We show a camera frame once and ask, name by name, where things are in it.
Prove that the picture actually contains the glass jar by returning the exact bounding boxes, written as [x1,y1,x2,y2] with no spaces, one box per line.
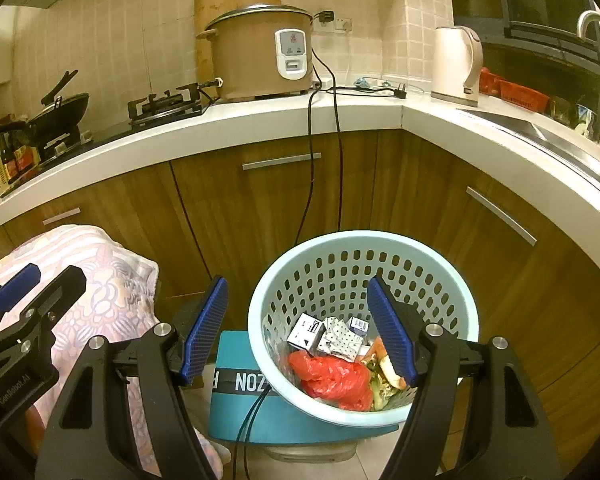
[547,97,576,123]

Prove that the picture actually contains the metal faucet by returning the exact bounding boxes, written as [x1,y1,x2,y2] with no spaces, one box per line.
[576,10,600,186]

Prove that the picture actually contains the green vegetable scrap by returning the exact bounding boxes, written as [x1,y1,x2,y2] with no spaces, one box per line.
[367,370,406,411]

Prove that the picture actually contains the wooden kitchen cabinet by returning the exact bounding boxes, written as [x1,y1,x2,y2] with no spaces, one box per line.
[0,127,600,461]

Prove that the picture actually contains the red plastic bag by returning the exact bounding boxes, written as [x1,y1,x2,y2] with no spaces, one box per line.
[288,350,374,412]

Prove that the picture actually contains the white polka dot wrapper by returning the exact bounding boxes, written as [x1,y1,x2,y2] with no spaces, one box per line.
[316,316,363,361]

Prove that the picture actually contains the light blue plastic basket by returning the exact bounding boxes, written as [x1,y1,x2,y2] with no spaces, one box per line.
[247,230,480,428]

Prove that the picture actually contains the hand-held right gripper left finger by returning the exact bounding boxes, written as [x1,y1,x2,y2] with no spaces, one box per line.
[35,275,229,480]

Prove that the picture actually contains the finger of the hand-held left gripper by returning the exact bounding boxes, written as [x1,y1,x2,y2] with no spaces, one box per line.
[0,262,42,333]
[0,265,87,361]

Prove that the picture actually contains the steel sink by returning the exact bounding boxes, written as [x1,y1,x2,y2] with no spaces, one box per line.
[460,107,600,191]

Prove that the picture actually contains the red plastic crate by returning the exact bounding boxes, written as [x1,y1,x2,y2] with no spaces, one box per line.
[479,67,551,111]

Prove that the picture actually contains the wooden cutting board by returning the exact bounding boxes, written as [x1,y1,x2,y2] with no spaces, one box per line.
[194,0,282,86]

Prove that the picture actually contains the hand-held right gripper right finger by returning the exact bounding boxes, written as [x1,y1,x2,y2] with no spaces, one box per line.
[367,275,566,480]

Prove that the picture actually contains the brown rice cooker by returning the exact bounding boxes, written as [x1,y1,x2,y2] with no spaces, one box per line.
[196,4,315,103]

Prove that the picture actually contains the black gas stove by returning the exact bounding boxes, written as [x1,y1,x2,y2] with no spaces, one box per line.
[35,82,221,161]

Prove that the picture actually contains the teal box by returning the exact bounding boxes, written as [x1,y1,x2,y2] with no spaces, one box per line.
[207,330,401,446]

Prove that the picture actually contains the metal cabinet handle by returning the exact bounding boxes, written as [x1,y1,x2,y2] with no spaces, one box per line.
[242,152,322,171]
[42,206,82,226]
[466,186,537,247]

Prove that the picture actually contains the black wok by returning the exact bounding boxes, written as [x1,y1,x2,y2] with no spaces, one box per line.
[27,70,90,136]

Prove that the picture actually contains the small blue white carton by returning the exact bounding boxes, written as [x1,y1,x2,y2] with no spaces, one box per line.
[286,312,327,353]

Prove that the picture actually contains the white electric kettle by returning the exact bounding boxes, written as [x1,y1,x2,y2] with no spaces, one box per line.
[430,26,485,107]

